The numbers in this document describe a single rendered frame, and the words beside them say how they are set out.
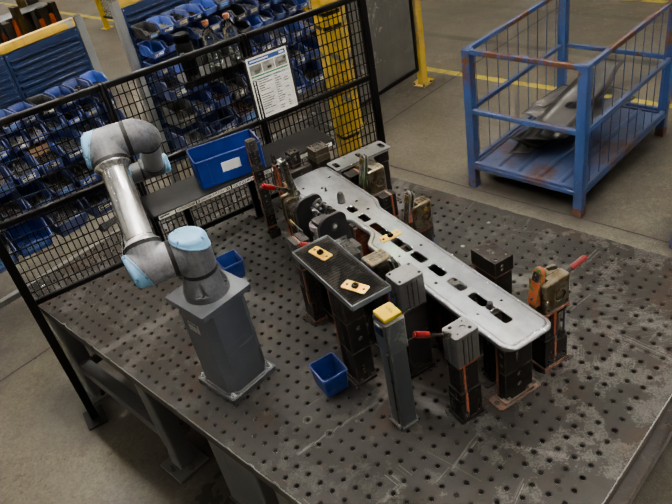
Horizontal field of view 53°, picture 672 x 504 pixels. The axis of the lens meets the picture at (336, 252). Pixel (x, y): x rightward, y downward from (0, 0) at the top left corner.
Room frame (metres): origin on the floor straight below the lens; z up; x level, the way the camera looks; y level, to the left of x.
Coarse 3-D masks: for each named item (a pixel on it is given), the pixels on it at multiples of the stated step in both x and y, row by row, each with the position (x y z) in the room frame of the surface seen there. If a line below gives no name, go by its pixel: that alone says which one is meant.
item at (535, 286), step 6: (534, 270) 1.56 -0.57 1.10; (540, 270) 1.54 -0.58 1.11; (534, 276) 1.54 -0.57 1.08; (540, 276) 1.53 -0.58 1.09; (534, 282) 1.54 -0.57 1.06; (540, 282) 1.53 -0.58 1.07; (534, 288) 1.54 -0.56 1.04; (540, 288) 1.53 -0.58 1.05; (534, 294) 1.53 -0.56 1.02; (540, 294) 1.53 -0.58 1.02; (528, 300) 1.55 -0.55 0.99; (534, 300) 1.53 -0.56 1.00; (540, 300) 1.53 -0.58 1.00
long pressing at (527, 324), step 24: (312, 192) 2.45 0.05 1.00; (336, 192) 2.41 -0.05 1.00; (360, 192) 2.37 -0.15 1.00; (384, 216) 2.16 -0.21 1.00; (408, 240) 1.98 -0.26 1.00; (432, 264) 1.81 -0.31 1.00; (456, 264) 1.78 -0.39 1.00; (432, 288) 1.69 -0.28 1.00; (480, 288) 1.64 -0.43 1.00; (456, 312) 1.55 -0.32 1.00; (480, 312) 1.53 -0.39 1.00; (504, 312) 1.51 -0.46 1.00; (528, 312) 1.48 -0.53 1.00; (504, 336) 1.41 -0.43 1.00; (528, 336) 1.39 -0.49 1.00
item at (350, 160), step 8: (376, 144) 2.76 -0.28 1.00; (384, 144) 2.75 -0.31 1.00; (352, 152) 2.74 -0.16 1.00; (360, 152) 2.72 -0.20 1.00; (368, 152) 2.70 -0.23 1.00; (376, 152) 2.69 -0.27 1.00; (336, 160) 2.69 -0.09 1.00; (344, 160) 2.68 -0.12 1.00; (352, 160) 2.66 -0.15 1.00; (336, 168) 2.62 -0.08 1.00; (344, 168) 2.61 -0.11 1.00
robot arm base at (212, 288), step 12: (216, 264) 1.78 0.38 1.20; (204, 276) 1.74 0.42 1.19; (216, 276) 1.76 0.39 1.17; (192, 288) 1.74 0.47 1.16; (204, 288) 1.73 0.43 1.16; (216, 288) 1.74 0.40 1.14; (228, 288) 1.77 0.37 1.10; (192, 300) 1.73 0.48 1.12; (204, 300) 1.72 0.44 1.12; (216, 300) 1.72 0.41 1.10
